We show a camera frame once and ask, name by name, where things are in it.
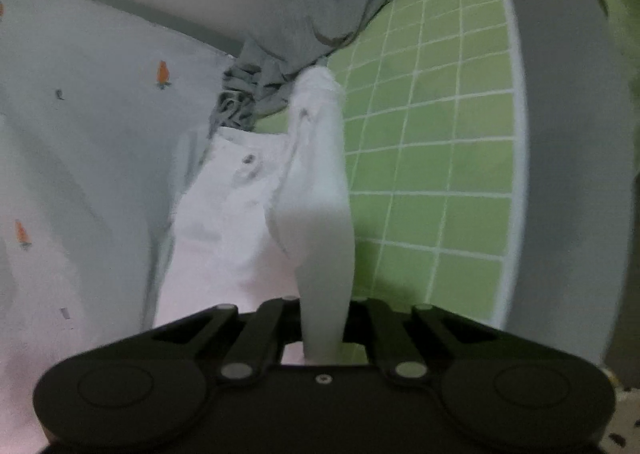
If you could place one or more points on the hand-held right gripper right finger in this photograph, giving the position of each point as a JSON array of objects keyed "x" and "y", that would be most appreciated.
[{"x": 381, "y": 334}]

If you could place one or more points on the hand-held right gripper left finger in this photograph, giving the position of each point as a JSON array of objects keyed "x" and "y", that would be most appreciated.
[{"x": 270, "y": 329}]

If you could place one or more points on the white pants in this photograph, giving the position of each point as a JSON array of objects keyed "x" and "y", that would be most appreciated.
[{"x": 225, "y": 234}]

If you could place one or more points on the green checked mat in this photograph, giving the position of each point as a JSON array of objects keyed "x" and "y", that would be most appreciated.
[{"x": 425, "y": 158}]

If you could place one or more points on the carrot print bed sheet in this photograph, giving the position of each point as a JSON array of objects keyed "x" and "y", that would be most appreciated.
[{"x": 75, "y": 158}]

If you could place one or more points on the white speckled cloth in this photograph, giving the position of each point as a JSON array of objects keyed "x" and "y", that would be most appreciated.
[{"x": 625, "y": 424}]

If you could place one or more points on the grey-green garment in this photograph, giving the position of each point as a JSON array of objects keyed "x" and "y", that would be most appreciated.
[{"x": 295, "y": 33}]

